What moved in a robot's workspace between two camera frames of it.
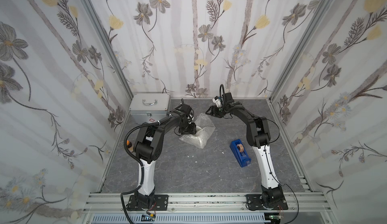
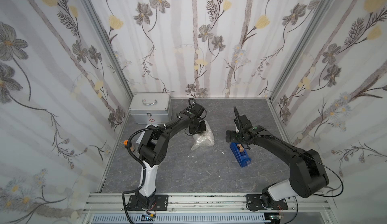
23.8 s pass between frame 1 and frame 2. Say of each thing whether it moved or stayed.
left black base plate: stayed
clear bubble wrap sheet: moved
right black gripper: moved
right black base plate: stayed
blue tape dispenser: stayed
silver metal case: stayed
